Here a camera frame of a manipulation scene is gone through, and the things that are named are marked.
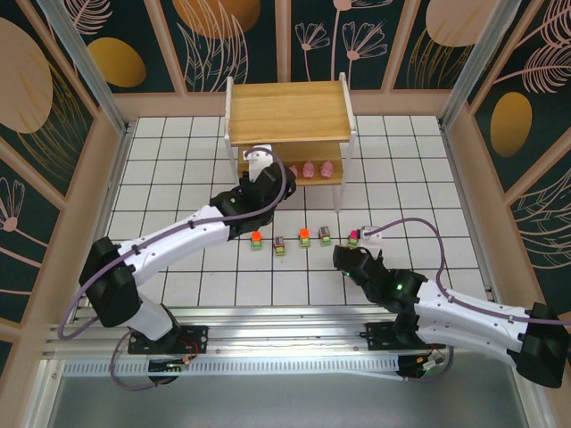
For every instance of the pink plastic pig toy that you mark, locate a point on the pink plastic pig toy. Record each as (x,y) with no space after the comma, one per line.
(294,170)
(328,170)
(308,170)

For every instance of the orange-topped green toy truck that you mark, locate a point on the orange-topped green toy truck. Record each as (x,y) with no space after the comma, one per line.
(303,238)
(256,241)

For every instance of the pink-topped green toy truck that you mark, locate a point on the pink-topped green toy truck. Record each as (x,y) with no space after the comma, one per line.
(353,235)

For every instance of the grey-box green toy truck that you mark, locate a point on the grey-box green toy truck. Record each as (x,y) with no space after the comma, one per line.
(325,236)
(279,247)

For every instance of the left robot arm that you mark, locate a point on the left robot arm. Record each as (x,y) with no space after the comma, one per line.
(178,241)

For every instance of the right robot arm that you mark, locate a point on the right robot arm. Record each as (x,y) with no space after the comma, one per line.
(468,321)

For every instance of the wooden two-tier shelf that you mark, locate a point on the wooden two-tier shelf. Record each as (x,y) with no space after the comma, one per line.
(285,107)

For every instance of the black controller module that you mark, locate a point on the black controller module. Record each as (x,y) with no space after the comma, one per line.
(428,363)
(169,366)

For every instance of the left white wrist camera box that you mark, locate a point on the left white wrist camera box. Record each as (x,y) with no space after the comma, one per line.
(259,165)

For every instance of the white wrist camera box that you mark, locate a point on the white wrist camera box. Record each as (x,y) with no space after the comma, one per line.
(374,238)
(259,165)

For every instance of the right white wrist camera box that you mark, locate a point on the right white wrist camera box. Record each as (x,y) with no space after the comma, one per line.
(374,238)

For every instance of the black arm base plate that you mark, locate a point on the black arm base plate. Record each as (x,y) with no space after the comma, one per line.
(379,334)
(196,336)

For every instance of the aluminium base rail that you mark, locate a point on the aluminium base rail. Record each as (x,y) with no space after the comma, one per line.
(285,332)

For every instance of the aluminium side rail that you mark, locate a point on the aluminium side rail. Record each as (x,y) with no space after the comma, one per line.
(108,200)
(459,178)

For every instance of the aluminium frame post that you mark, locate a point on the aluminium frame post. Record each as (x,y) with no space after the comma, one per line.
(477,67)
(87,67)

